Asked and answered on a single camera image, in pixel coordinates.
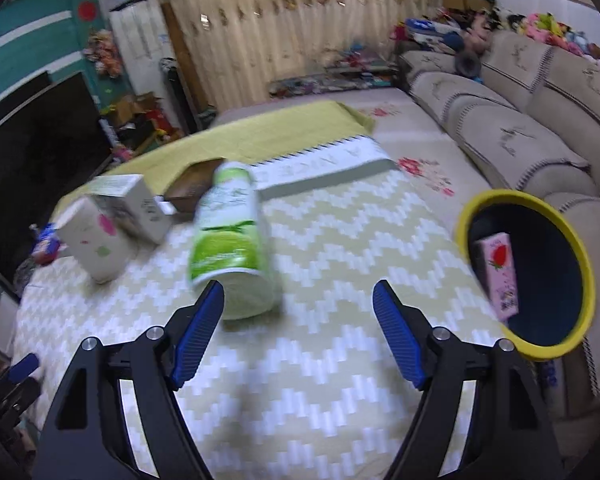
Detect green and white tissue roll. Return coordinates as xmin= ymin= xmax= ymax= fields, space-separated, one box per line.
xmin=187 ymin=161 xmax=281 ymax=322

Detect artificial flower decoration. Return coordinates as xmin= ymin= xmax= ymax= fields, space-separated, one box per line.
xmin=84 ymin=29 xmax=123 ymax=78

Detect zigzag patterned mat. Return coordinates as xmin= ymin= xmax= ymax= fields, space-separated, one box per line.
xmin=12 ymin=167 xmax=536 ymax=480

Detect red and blue box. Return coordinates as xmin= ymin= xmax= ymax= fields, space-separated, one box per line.
xmin=32 ymin=222 xmax=63 ymax=263

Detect yellow blanket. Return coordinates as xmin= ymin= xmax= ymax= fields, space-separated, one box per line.
xmin=102 ymin=101 xmax=378 ymax=196

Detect white cardboard box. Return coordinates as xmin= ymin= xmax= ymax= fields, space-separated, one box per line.
xmin=89 ymin=174 xmax=172 ymax=245

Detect yellow-rimmed dark blue bin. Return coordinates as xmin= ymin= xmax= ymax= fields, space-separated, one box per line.
xmin=454 ymin=189 xmax=597 ymax=362

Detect white printed cloth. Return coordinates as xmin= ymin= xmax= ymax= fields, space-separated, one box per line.
xmin=252 ymin=136 xmax=398 ymax=201

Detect beige sofa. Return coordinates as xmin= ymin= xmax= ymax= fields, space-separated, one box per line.
xmin=397 ymin=27 xmax=600 ymax=421

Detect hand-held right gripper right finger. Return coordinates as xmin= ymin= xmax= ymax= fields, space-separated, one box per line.
xmin=372 ymin=279 xmax=566 ymax=480

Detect pink drink carton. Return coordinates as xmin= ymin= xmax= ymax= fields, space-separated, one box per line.
xmin=475 ymin=232 xmax=519 ymax=323

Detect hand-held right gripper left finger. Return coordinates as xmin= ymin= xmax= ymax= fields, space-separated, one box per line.
xmin=32 ymin=279 xmax=226 ymax=480

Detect open cardboard boxes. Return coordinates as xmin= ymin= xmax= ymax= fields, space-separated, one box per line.
xmin=100 ymin=91 xmax=181 ymax=151

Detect low glass table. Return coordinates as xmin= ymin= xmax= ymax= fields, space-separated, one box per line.
xmin=269 ymin=57 xmax=401 ymax=98

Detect tower fan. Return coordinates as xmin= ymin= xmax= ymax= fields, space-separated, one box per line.
xmin=160 ymin=57 xmax=198 ymax=133

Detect black television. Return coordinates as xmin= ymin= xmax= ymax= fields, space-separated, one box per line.
xmin=0 ymin=71 xmax=113 ymax=301

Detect pile of toys and clothes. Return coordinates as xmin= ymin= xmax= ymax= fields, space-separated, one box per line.
xmin=390 ymin=10 xmax=496 ymax=81

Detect brown box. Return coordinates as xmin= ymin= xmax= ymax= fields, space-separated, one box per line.
xmin=162 ymin=158 xmax=227 ymax=213

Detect beige floral carpet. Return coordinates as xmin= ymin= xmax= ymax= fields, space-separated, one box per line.
xmin=210 ymin=85 xmax=491 ymax=261

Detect pile of plush toys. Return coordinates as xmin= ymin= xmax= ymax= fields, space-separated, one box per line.
xmin=495 ymin=7 xmax=600 ymax=63

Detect beige curtain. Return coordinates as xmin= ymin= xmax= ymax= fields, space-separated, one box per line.
xmin=152 ymin=0 xmax=453 ymax=106

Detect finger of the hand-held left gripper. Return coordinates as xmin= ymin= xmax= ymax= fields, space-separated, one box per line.
xmin=7 ymin=353 xmax=41 ymax=381

